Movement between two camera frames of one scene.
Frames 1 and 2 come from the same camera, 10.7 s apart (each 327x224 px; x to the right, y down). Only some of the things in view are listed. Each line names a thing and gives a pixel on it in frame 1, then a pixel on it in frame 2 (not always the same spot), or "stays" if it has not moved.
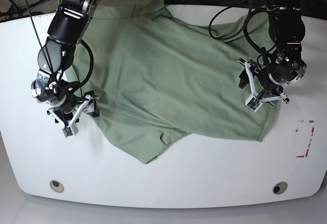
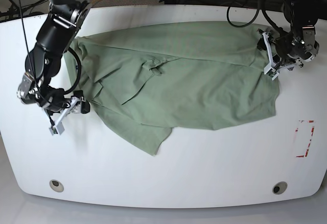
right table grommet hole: (279, 188) stays
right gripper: (263, 81) to (282, 45)
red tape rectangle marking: (312, 130) stays
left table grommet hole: (56, 185) stays
